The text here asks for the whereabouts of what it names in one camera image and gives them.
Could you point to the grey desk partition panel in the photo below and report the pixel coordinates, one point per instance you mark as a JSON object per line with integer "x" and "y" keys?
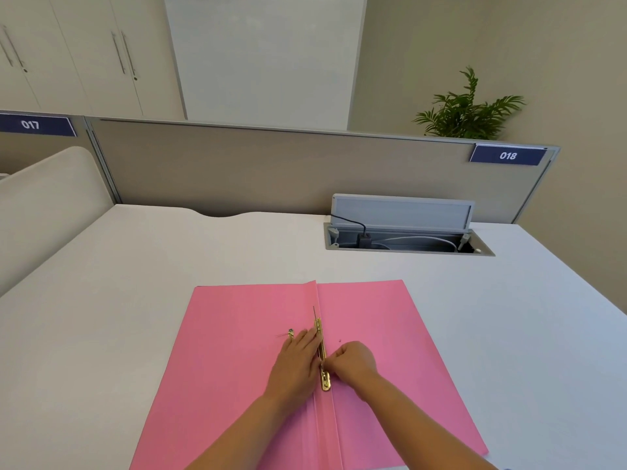
{"x": 274, "y": 171}
{"x": 59, "y": 141}

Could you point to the person's left forearm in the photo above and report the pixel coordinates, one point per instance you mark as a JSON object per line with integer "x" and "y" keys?
{"x": 235, "y": 435}

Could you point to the gold metal file fastener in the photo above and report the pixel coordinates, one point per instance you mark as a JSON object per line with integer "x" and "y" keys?
{"x": 325, "y": 381}

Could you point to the pink paper file folder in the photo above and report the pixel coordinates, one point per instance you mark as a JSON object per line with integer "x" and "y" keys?
{"x": 235, "y": 367}

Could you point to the person's right hand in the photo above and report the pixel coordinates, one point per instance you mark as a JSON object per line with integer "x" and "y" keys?
{"x": 355, "y": 364}

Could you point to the green potted plant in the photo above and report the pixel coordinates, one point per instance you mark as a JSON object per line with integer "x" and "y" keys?
{"x": 465, "y": 110}

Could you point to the person's left fingers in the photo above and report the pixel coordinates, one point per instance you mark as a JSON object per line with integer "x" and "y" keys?
{"x": 304, "y": 340}

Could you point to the person's right fingers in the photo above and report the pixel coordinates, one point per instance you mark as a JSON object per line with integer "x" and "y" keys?
{"x": 338, "y": 357}

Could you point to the cream wall cabinet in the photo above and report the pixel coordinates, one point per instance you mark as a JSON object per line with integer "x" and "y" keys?
{"x": 83, "y": 48}

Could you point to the blue partition number label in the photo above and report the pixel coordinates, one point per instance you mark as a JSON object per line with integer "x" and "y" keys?
{"x": 34, "y": 125}
{"x": 507, "y": 155}

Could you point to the person's right forearm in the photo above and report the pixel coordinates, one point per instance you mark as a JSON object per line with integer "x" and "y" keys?
{"x": 421, "y": 425}

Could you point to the person's left hand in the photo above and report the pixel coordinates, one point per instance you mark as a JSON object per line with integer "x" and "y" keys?
{"x": 294, "y": 369}

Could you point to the white whiteboard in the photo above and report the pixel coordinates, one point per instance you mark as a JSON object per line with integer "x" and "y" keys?
{"x": 264, "y": 58}

